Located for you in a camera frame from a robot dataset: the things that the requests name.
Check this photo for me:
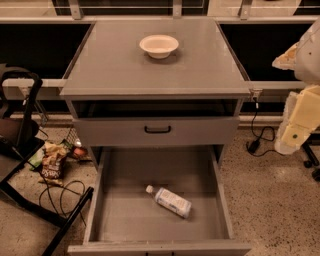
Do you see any black office chair base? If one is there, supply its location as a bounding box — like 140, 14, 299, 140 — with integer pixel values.
302, 133, 320, 182

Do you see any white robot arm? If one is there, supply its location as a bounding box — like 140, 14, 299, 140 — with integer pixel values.
272, 18, 320, 155

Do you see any closed grey top drawer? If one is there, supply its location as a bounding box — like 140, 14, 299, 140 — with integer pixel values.
74, 117, 239, 147

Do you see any black drawer handle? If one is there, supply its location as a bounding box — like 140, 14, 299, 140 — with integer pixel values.
144, 125, 172, 134

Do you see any green snack bag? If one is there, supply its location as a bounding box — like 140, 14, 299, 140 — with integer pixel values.
28, 149, 45, 170

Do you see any white paper bowl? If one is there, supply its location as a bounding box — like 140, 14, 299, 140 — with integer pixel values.
139, 35, 179, 59

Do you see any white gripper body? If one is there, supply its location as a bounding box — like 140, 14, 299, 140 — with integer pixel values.
274, 92, 298, 155

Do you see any black power adapter cable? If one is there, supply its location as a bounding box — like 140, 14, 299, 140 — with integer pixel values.
245, 96, 278, 158

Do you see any grey drawer cabinet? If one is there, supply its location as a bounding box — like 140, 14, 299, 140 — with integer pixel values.
59, 17, 253, 256

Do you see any black floor cable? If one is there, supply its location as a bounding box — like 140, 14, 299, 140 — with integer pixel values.
38, 173, 88, 228

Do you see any red apple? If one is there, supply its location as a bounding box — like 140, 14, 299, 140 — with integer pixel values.
73, 147, 87, 159

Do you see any open grey middle drawer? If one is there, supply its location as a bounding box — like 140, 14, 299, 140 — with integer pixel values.
68, 146, 251, 256

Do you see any black metal chair frame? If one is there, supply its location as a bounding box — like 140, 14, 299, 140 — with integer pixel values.
0, 63, 94, 256

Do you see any brown chip bag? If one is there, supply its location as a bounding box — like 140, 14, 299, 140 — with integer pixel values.
38, 142, 67, 187

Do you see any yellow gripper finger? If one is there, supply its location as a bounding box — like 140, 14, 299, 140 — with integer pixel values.
289, 85, 320, 149

